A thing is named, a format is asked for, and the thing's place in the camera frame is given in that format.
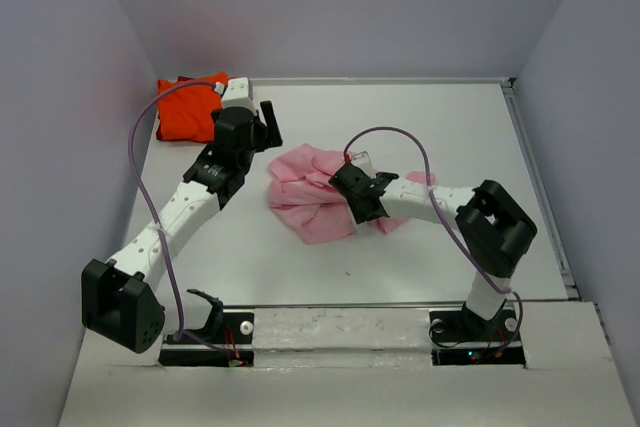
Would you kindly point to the folded orange t shirt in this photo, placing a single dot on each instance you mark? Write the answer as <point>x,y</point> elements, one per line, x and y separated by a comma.
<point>203,102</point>

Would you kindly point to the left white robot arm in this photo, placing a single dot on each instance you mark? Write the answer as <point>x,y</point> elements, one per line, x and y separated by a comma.
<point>134,298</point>

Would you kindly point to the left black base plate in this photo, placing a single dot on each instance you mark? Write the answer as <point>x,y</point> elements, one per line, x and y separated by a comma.
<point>228,345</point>

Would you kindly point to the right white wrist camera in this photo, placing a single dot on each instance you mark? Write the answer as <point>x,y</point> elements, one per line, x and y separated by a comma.
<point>362,161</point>

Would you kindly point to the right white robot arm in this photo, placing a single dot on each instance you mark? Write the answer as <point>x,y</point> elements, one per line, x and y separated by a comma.
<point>485,222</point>

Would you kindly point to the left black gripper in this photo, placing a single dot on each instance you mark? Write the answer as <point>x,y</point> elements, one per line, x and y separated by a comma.
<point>269,136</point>

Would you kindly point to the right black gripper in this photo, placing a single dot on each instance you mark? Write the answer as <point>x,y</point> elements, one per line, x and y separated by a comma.
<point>358,217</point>

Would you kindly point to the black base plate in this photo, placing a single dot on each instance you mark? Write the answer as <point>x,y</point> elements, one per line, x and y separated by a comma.
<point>228,345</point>
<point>461,340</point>

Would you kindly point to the pink t shirt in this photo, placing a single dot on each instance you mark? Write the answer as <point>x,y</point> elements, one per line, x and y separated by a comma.
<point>302,198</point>

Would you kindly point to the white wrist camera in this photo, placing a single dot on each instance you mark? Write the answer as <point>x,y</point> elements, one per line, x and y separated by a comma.
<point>237,92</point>
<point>362,161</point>

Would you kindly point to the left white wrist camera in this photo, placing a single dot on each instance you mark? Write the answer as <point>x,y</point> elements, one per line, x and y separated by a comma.
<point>237,92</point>

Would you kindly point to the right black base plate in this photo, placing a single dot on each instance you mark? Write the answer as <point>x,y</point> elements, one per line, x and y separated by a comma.
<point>461,340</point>

